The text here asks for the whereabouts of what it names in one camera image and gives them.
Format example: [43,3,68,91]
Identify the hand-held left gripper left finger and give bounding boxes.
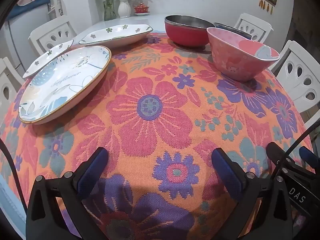
[26,147,109,240]

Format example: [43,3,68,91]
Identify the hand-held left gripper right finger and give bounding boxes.
[211,148,294,240]

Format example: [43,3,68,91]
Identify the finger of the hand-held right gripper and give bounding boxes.
[299,146,320,173]
[266,142,290,178]

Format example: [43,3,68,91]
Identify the round blue floral plate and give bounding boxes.
[18,45,112,125]

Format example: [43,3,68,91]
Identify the pink cartoon print bowl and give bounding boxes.
[206,27,280,82]

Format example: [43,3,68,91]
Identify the small square green-flower plate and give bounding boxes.
[22,39,74,79]

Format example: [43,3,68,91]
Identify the large square green-flower plate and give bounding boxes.
[79,24,154,49]

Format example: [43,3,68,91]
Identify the orange floral tablecloth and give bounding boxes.
[0,32,313,240]

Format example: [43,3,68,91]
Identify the white chair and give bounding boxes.
[269,40,320,113]
[0,57,25,123]
[234,13,273,43]
[28,15,77,55]

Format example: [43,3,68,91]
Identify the blue steel-lined bowl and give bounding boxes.
[214,22,252,40]

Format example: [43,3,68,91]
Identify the red steel-lined bowl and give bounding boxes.
[164,15,216,47]

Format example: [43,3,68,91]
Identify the hanging yellow ornaments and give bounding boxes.
[258,0,274,14]

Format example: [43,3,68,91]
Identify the white refrigerator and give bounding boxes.
[4,4,52,67]

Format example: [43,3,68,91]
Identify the glass vase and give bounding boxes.
[103,0,117,22]

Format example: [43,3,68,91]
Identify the white ribbed vase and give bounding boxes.
[118,0,132,19]

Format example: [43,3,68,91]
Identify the white wooden rack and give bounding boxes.
[49,0,67,20]

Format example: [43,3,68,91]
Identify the red lidded cup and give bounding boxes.
[134,3,150,14]

